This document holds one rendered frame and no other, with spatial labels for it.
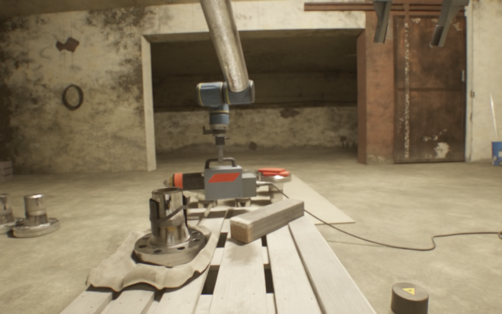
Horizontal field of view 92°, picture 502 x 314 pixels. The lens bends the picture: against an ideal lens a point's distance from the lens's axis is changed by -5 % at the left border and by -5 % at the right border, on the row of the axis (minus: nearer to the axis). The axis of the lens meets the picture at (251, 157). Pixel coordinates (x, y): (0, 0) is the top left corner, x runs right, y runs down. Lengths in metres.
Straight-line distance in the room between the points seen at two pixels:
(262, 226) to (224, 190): 0.36
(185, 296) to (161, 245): 0.26
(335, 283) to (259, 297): 0.21
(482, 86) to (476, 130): 0.78
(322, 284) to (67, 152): 5.37
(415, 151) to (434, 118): 0.69
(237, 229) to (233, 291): 0.36
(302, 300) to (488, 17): 6.15
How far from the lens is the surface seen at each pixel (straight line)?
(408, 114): 5.38
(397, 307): 1.03
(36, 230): 2.10
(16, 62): 6.52
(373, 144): 5.14
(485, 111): 6.16
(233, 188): 1.42
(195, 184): 1.42
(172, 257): 0.96
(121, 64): 5.35
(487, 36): 6.39
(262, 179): 2.08
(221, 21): 0.97
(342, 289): 0.80
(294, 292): 0.81
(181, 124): 10.34
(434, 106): 5.67
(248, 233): 1.09
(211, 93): 1.26
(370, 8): 5.56
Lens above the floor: 0.58
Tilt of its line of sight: 5 degrees down
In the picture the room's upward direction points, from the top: 2 degrees counter-clockwise
